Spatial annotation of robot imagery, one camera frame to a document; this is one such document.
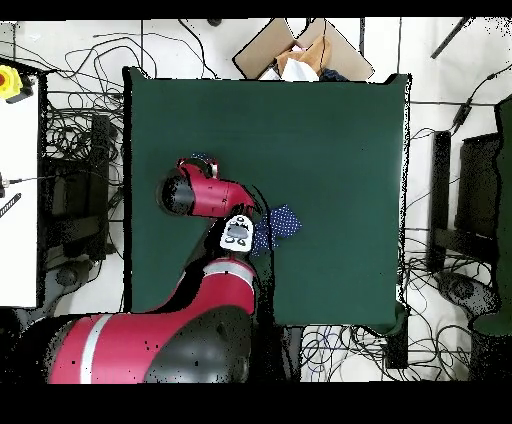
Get dark green table cloth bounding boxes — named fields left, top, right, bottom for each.
left=121, top=65, right=413, bottom=335

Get dark blue cloth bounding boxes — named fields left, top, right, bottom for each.
left=319, top=67, right=349, bottom=83

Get blue polka dot pants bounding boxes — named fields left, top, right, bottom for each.
left=190, top=152, right=303, bottom=257

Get black power adapter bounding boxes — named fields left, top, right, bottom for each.
left=451, top=99, right=473, bottom=133

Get open cardboard box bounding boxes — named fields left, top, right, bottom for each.
left=231, top=17, right=376, bottom=83

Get round stand foot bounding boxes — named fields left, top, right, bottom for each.
left=55, top=259, right=93, bottom=289
left=435, top=269, right=501, bottom=317

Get green hanging cloth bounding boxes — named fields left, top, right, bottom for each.
left=471, top=93, right=512, bottom=337

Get black metal stand frame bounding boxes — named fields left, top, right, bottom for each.
left=37, top=113, right=113, bottom=269
left=425, top=129, right=504, bottom=275

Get yellow emergency stop button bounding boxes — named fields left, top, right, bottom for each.
left=0, top=64, right=35, bottom=105

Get black rod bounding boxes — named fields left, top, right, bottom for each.
left=429, top=16, right=475, bottom=60

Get white cloth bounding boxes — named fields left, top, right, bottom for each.
left=259, top=57, right=320, bottom=83

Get white desk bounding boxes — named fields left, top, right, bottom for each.
left=0, top=75, right=41, bottom=309

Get orange cloth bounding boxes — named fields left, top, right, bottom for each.
left=275, top=35, right=333, bottom=75

